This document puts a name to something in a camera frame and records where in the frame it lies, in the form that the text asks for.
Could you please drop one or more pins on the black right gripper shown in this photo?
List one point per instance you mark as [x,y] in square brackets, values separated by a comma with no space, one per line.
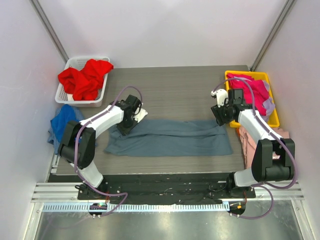
[219,115]

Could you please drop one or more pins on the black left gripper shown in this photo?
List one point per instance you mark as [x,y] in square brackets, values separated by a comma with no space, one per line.
[125,124]

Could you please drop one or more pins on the grey-blue t shirt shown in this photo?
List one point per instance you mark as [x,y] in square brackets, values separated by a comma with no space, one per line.
[171,138]

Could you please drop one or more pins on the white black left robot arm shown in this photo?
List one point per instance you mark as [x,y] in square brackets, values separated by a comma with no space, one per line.
[78,142]

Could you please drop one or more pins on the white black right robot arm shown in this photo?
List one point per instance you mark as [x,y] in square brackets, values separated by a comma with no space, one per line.
[264,169]

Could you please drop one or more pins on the light pink folded t shirt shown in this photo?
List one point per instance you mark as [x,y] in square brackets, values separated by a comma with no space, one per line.
[249,145]

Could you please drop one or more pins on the magenta pink t shirt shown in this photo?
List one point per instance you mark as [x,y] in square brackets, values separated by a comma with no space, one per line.
[255,96]

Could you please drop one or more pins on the yellow plastic tray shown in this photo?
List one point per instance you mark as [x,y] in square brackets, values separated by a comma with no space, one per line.
[256,88]

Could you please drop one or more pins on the blue patterned cloth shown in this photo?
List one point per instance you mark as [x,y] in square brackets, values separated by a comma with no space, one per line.
[52,139]

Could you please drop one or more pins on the red t shirt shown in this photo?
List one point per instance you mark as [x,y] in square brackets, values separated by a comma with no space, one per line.
[84,84]

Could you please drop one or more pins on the white perforated plastic basket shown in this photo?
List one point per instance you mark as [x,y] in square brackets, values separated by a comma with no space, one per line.
[78,62]

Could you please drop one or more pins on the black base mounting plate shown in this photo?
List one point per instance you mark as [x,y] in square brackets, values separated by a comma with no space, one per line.
[167,189]

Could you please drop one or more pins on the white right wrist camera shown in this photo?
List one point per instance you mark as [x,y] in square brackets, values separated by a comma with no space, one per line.
[220,95]

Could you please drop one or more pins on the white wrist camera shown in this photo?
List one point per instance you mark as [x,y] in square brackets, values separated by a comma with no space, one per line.
[140,114]
[220,95]

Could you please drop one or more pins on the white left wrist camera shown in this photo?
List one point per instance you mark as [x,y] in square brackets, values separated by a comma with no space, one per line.
[140,114]

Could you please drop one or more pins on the aluminium front frame rail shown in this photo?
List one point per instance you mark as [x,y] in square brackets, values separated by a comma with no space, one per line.
[66,192]

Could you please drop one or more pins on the white slotted cable duct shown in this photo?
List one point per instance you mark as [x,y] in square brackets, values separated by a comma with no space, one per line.
[60,207]

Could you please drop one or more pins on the right aluminium corner post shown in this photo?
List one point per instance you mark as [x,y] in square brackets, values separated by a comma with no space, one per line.
[281,18]

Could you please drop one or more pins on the aluminium corner post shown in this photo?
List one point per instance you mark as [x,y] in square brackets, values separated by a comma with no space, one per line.
[49,29]
[281,18]

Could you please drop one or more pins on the left aluminium corner post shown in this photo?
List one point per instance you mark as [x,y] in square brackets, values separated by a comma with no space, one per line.
[49,29]

